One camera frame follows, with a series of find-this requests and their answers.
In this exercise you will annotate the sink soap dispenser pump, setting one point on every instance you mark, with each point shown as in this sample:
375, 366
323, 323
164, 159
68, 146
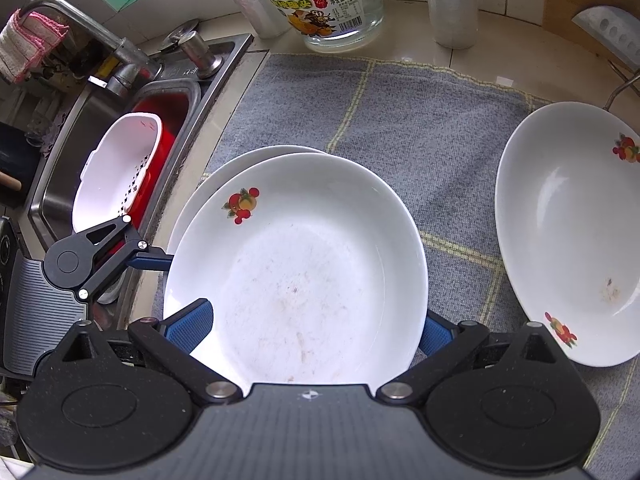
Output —
190, 42

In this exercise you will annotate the wire board stand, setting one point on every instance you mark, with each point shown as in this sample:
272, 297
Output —
626, 82

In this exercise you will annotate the pink dish cloth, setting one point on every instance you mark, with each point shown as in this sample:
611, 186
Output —
25, 42

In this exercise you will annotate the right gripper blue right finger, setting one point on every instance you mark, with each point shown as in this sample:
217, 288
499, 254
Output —
449, 348

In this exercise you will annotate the white colander basket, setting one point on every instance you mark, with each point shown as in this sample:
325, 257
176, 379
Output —
115, 170

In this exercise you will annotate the santoku kitchen knife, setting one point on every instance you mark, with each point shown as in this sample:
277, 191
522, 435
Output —
616, 29

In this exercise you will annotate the stainless steel sink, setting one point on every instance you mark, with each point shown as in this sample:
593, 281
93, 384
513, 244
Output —
178, 89

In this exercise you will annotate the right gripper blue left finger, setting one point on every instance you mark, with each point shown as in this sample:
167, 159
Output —
167, 345

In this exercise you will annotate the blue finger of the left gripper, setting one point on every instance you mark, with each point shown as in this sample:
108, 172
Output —
150, 261

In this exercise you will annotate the white plate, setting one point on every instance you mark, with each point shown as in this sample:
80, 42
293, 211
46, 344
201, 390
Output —
221, 176
567, 220
315, 270

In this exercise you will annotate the red washing basin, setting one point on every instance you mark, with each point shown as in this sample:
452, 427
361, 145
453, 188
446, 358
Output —
160, 140

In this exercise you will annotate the tall plastic cup stack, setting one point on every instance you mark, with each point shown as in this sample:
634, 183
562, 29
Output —
454, 22

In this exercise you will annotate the white plate back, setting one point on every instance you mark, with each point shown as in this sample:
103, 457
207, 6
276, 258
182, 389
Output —
567, 220

